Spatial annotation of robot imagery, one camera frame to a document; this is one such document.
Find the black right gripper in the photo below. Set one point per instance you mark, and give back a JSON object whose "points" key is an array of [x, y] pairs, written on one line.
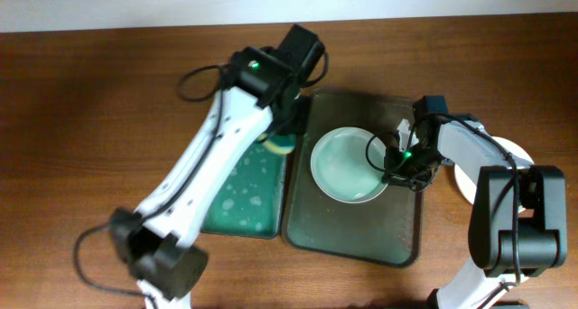
{"points": [[397, 176]]}

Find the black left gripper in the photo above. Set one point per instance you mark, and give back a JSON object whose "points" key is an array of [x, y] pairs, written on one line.
{"points": [[302, 126]]}

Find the white bowl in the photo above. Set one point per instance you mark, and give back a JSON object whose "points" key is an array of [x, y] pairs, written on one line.
{"points": [[467, 186]]}

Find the white plate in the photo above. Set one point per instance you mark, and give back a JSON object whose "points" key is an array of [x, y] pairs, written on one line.
{"points": [[344, 165]]}

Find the green and yellow sponge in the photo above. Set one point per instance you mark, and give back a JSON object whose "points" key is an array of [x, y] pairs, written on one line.
{"points": [[280, 145]]}

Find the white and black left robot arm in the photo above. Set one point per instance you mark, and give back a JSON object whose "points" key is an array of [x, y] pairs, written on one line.
{"points": [[257, 96]]}

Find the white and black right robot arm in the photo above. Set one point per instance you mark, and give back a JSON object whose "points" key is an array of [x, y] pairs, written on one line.
{"points": [[518, 220]]}

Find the large dark serving tray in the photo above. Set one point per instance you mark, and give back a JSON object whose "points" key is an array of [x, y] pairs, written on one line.
{"points": [[385, 230]]}

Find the dark green water tray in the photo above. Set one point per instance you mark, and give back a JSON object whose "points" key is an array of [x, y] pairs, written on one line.
{"points": [[249, 204]]}

